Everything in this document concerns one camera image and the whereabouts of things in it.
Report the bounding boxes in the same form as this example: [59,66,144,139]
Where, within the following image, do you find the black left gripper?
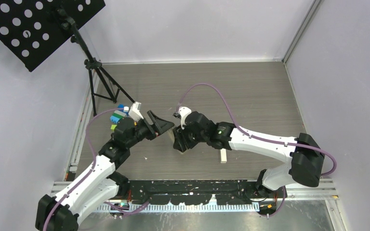
[126,111,173,149]

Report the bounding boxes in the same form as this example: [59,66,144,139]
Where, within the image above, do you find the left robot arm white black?
[35,110,174,231]

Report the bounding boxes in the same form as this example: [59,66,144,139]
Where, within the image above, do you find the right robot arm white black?
[172,107,325,198]

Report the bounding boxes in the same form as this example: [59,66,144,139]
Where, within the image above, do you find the white slim remote control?
[220,149,227,164]

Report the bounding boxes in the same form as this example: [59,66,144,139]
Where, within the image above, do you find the grey toy brick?
[113,110,126,118]

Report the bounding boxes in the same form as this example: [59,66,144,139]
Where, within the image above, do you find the green blue toy brick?
[110,115,121,124]

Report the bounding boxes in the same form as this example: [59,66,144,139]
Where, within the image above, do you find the lime green toy wedge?
[110,124,117,131]

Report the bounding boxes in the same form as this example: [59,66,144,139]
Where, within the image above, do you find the black perforated music stand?
[0,0,135,105]

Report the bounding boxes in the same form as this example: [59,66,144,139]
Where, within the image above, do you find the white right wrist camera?
[173,106,192,129]

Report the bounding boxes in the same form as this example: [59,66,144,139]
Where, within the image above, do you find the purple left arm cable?
[42,107,130,231]

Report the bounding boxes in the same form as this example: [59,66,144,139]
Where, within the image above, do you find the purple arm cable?
[176,83,338,177]
[42,107,130,231]

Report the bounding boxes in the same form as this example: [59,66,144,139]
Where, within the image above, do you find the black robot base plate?
[113,180,283,205]

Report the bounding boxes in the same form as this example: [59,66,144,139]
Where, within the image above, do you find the aluminium rail frame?
[52,179,339,216]

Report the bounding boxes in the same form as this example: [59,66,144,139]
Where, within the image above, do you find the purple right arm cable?
[176,83,338,177]

